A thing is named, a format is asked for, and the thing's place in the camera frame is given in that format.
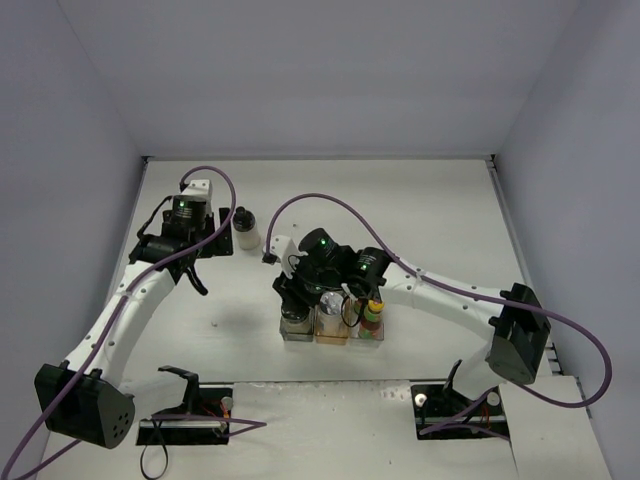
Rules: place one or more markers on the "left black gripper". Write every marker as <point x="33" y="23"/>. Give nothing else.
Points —
<point x="215" y="240"/>

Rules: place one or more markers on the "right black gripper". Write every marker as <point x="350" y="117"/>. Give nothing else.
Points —
<point x="289" y="291"/>

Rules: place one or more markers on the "black-cap white bottle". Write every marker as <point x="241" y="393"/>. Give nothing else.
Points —
<point x="296" y="320"/>
<point x="245" y="228"/>

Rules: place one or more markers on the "silver-cap white jar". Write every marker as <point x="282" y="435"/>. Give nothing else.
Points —
<point x="331" y="303"/>

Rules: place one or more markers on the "red sauce bottle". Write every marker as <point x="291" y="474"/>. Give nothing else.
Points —
<point x="370" y="320"/>

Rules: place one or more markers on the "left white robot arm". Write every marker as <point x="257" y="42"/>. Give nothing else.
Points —
<point x="85" y="396"/>

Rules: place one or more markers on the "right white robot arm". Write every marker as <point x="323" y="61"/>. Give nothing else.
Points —
<point x="513" y="334"/>

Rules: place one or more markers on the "orange transparent bin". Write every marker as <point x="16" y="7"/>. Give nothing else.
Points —
<point x="330" y="329"/>

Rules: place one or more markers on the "clear transparent bin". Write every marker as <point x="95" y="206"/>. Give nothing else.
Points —
<point x="353" y="322"/>

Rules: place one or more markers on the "grey transparent bin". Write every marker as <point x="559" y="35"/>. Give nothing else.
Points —
<point x="297" y="335"/>

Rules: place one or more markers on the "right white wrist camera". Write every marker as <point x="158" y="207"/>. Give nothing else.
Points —
<point x="281" y="250"/>

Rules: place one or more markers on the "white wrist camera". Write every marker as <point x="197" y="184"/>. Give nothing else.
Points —
<point x="281" y="250"/>
<point x="198" y="188"/>

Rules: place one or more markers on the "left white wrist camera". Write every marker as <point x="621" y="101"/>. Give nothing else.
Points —
<point x="198" y="188"/>

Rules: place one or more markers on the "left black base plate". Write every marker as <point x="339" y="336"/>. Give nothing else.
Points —
<point x="216" y="401"/>

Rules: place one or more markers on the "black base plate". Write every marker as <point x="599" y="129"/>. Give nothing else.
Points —
<point x="440" y="413"/>
<point x="216" y="401"/>

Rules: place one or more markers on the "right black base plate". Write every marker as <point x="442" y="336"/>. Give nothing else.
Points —
<point x="440" y="413"/>

